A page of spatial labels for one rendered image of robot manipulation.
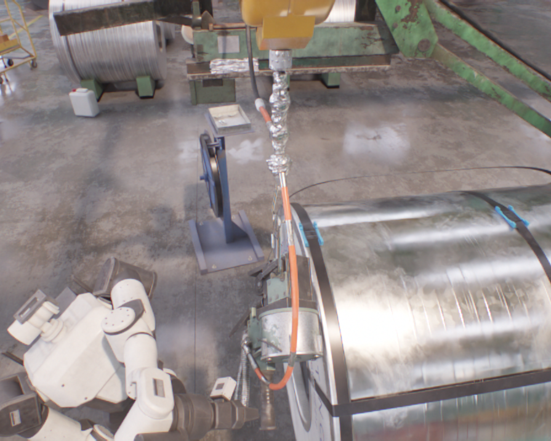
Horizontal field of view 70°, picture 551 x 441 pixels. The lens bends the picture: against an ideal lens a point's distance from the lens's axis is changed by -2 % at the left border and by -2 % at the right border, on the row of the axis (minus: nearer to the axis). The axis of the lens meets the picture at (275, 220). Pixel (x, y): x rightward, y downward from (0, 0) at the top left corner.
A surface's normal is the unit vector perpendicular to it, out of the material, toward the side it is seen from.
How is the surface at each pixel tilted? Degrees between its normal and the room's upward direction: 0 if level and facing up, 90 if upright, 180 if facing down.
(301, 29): 113
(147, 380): 41
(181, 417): 29
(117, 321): 14
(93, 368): 69
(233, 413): 49
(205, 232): 0
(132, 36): 79
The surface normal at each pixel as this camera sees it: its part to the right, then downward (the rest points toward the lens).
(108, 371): 0.65, 0.14
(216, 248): 0.00, -0.78
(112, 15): 0.38, 0.58
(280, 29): 0.13, 0.88
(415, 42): -0.03, 0.62
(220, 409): 0.73, -0.34
